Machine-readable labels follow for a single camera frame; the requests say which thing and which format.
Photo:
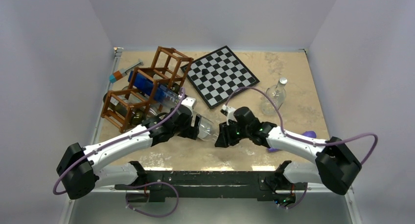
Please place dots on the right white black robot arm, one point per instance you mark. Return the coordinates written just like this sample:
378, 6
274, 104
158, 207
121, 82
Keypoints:
329, 162

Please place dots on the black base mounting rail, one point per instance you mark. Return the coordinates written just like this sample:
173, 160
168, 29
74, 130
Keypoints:
157, 186

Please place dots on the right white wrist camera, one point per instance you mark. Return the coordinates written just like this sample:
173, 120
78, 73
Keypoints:
229, 113

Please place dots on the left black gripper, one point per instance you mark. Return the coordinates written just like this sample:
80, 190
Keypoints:
191, 132

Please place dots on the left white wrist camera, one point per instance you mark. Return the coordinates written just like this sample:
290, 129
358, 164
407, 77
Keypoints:
189, 102

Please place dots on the purple toy microphone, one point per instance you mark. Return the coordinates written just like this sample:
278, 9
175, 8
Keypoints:
310, 134

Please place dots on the dark green wine bottle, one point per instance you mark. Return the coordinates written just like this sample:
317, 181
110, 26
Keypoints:
176, 88

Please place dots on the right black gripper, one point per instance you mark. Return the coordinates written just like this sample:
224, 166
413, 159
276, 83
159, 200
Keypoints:
225, 139

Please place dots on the brown wooden wine rack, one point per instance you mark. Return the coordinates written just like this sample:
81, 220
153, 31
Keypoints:
128, 107

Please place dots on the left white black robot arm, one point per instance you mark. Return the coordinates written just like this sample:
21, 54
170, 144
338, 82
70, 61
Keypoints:
82, 169

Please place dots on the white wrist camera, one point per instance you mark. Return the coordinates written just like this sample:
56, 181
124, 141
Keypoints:
229, 113
189, 102

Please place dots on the black white checkerboard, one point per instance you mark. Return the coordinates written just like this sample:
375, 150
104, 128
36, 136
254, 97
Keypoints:
226, 74

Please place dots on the clear bottle silver cap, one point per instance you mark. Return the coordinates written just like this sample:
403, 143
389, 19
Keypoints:
208, 130

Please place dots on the blue square bottle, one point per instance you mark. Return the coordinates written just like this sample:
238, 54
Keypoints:
163, 97

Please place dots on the black chess piece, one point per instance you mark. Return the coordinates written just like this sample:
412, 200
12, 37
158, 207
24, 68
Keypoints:
204, 71

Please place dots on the blue orange syringe toy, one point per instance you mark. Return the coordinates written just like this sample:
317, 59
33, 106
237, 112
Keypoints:
119, 74

